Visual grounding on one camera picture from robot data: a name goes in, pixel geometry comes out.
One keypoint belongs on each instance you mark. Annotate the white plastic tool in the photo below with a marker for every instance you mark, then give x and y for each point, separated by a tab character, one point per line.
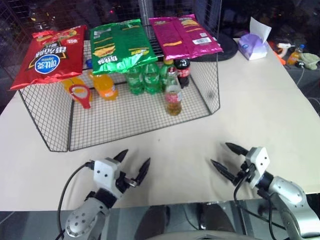
285	47

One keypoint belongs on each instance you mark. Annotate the green chip bag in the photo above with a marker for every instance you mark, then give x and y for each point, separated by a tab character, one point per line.
120	45

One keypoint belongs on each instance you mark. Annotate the small orange drink bottle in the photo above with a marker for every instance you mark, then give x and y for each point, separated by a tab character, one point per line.
294	56

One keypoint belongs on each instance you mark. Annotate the magenta chip bag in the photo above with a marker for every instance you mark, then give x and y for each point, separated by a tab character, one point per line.
182	35

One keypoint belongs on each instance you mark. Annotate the black round flat object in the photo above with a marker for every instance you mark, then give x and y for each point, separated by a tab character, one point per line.
226	47

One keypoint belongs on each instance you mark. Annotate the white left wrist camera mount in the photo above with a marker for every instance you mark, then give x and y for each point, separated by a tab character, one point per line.
105	172

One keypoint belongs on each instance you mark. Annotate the orange soda bottle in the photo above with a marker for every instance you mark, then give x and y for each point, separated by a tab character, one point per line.
76	81
105	87

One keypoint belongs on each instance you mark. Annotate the red chip bag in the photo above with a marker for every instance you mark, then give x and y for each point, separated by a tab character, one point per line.
52	57

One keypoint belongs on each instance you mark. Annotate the purple tissue pack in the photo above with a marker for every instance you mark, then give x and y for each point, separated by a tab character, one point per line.
252	46

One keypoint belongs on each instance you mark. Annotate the capped glass bottle red label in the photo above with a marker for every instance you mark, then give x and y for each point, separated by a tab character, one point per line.
173	98

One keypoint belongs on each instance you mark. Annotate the green plush toy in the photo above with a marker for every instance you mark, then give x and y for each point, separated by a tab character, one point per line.
311	61

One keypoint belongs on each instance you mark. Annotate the red plastic loop handle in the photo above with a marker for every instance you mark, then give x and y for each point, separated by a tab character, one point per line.
86	103

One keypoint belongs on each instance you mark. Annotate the yellow-capped green soda bottle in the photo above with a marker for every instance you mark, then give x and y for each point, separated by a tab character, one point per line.
165	72

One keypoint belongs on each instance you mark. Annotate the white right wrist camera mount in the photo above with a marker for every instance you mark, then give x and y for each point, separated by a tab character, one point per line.
258	162

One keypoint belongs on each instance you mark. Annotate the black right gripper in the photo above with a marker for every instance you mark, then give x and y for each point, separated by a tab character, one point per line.
246	173

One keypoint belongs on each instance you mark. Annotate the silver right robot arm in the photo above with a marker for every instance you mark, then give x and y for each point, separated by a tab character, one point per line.
287	192

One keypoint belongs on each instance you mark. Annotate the black cola bottle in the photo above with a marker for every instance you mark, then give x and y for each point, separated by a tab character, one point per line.
183	72

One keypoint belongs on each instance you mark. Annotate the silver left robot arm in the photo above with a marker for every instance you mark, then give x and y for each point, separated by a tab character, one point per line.
82	217

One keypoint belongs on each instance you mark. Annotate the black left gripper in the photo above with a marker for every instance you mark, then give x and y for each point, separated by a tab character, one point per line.
122	182

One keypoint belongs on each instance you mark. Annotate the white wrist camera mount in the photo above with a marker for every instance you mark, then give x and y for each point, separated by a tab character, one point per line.
105	172
258	162

